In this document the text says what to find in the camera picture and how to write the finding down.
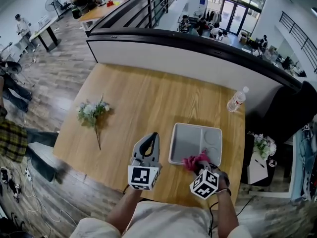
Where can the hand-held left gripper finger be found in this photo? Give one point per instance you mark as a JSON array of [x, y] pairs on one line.
[[136, 150], [157, 152]]

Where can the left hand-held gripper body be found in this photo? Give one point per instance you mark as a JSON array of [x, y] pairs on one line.
[[140, 176]]

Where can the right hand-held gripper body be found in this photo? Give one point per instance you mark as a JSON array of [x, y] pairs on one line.
[[204, 185]]

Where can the pink cloth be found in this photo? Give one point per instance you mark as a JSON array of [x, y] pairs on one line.
[[195, 161]]

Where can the grey compartment tray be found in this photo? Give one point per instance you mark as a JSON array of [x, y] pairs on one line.
[[188, 142]]

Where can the person's right forearm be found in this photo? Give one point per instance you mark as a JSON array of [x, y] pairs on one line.
[[227, 212]]

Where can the person's left forearm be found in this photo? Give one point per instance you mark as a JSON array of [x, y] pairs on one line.
[[123, 209]]

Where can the person's right hand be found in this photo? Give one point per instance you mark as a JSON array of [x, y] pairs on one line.
[[223, 183]]

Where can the person's white shirt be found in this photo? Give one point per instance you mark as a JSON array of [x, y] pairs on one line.
[[163, 222]]

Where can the black marker pen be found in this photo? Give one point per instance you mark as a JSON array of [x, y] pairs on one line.
[[259, 163]]

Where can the white artificial flower bunch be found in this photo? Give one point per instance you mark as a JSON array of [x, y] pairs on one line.
[[263, 145]]

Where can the pale artificial flower bouquet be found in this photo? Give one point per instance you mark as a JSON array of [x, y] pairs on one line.
[[90, 110]]

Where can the pink and white wristband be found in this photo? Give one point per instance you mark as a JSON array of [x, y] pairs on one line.
[[272, 162]]

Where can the clear plastic water bottle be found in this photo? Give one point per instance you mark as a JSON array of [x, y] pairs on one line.
[[237, 99]]

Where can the white side desk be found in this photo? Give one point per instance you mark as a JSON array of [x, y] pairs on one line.
[[297, 170]]

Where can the black office chair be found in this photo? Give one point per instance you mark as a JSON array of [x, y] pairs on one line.
[[284, 113]]

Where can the white partition with black top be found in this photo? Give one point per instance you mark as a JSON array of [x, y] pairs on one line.
[[173, 58]]

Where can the device with checkered tag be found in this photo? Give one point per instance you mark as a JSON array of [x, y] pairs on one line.
[[305, 128]]

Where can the white power strip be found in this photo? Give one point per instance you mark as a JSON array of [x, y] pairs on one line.
[[28, 175]]

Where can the long wooden desk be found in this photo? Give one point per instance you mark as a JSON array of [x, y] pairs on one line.
[[99, 12]]

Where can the rack of hanging coats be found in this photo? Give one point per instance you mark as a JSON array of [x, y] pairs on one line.
[[213, 16]]

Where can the black metal railing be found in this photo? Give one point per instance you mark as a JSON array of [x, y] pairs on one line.
[[153, 4], [297, 33]]

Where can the small red block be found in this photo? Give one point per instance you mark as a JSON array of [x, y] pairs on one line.
[[109, 3]]

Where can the small yellow block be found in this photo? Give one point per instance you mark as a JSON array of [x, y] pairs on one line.
[[117, 2]]

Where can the white table with black base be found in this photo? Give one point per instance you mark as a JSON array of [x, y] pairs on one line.
[[44, 31]]

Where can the glass entrance door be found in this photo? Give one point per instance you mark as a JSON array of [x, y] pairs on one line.
[[237, 16]]

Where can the white desktop machine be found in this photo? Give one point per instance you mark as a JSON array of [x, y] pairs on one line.
[[44, 20]]

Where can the blue wall sign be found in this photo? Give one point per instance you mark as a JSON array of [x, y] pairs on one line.
[[202, 1]]

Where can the black pedestal fan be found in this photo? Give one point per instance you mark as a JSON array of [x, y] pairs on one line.
[[53, 4]]

